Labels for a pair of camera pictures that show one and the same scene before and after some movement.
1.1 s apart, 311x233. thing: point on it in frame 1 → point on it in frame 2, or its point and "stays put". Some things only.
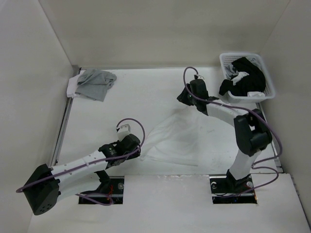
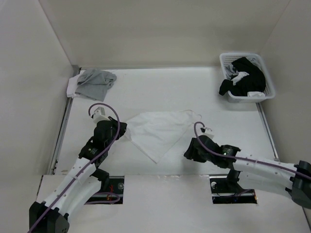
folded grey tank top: (94, 84) stays put
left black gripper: (133, 155) → (123, 127)
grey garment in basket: (229, 71) stays put
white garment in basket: (255, 94) stays put
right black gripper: (182, 98) → (191, 153)
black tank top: (255, 81) stays put
